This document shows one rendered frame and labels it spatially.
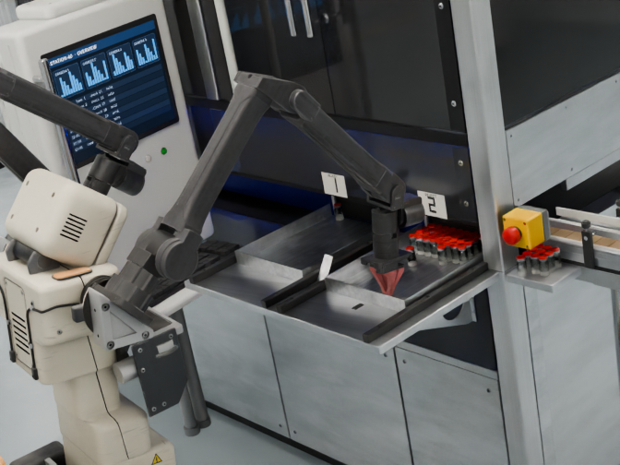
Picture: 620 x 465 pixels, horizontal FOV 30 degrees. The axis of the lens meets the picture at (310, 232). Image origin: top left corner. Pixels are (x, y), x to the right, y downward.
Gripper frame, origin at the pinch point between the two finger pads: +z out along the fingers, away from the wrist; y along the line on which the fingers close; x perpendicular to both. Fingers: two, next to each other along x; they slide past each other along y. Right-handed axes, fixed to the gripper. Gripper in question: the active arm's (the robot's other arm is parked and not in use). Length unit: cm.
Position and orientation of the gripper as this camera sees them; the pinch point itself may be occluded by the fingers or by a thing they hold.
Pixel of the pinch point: (387, 293)
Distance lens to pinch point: 259.4
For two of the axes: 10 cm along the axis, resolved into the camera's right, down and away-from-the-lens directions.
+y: 7.5, -2.3, 6.2
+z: 0.6, 9.6, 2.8
